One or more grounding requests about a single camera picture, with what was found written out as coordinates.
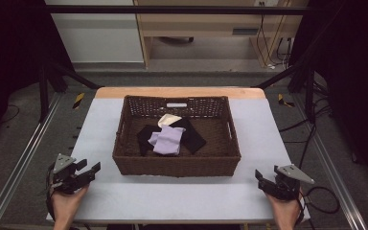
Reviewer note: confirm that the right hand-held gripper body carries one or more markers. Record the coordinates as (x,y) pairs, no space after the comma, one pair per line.
(287,187)

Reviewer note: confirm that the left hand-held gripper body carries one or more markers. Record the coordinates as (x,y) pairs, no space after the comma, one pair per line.
(64,179)

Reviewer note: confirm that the person's right hand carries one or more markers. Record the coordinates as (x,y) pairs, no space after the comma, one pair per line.
(284,209)

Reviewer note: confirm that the person's left hand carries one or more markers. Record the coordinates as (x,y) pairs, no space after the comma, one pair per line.
(64,204)

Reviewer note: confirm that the white table mat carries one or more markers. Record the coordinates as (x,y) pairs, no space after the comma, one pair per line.
(108,191)

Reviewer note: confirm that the yellow black tape strip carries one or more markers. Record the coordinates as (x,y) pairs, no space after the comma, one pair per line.
(78,100)
(281,99)

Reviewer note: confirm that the small black cloth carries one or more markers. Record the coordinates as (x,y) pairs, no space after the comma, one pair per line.
(144,135)

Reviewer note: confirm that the large black cloth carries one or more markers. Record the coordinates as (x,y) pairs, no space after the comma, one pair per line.
(194,138)

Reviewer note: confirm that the black metal stand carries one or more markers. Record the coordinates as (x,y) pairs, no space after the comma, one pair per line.
(44,92)
(310,92)

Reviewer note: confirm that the brown wicker basket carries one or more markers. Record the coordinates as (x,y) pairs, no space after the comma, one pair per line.
(172,166)

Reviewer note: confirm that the lavender cloth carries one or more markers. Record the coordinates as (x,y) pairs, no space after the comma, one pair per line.
(169,142)

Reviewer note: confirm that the cream cloth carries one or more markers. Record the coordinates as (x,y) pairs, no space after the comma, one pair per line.
(167,119)

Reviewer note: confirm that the black curtain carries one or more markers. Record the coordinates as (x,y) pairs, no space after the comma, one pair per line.
(351,80)
(12,48)

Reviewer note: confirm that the white cabinet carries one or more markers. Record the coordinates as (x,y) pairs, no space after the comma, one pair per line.
(99,35)

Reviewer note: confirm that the light wooden desk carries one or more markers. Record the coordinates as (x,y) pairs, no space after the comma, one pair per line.
(201,22)

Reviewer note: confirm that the black horizontal bar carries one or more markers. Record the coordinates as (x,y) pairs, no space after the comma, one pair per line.
(172,10)

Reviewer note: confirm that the aluminium rail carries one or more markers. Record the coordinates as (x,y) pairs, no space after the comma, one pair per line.
(332,166)
(19,159)

